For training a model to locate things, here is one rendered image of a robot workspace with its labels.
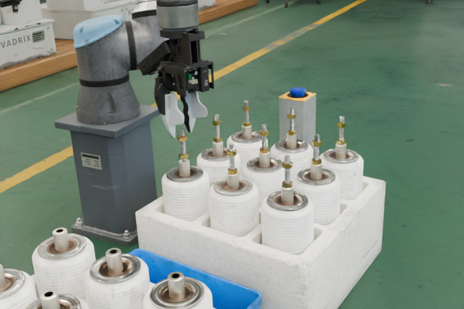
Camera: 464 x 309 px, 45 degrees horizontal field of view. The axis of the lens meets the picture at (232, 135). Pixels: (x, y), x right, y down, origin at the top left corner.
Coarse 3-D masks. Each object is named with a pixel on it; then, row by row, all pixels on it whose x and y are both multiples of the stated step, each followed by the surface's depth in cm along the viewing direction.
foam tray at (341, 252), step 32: (384, 192) 125; (160, 224) 112; (192, 224) 110; (352, 224) 111; (192, 256) 110; (224, 256) 105; (256, 256) 100; (288, 256) 98; (320, 256) 100; (352, 256) 114; (256, 288) 103; (288, 288) 99; (320, 288) 102; (352, 288) 118
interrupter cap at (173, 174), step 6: (174, 168) 117; (192, 168) 117; (198, 168) 117; (168, 174) 115; (174, 174) 115; (192, 174) 115; (198, 174) 114; (174, 180) 112; (180, 180) 111; (186, 180) 111; (192, 180) 112
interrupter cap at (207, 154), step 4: (208, 148) 126; (212, 148) 127; (224, 148) 126; (228, 148) 126; (204, 152) 125; (208, 152) 125; (212, 152) 125; (224, 152) 125; (204, 156) 123; (208, 156) 122; (212, 156) 123; (224, 156) 122; (228, 156) 122; (208, 160) 121; (212, 160) 121; (216, 160) 120; (220, 160) 120; (224, 160) 121
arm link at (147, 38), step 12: (144, 0) 130; (132, 12) 132; (144, 12) 129; (156, 12) 129; (132, 24) 130; (144, 24) 129; (156, 24) 129; (144, 36) 129; (156, 36) 129; (144, 48) 129
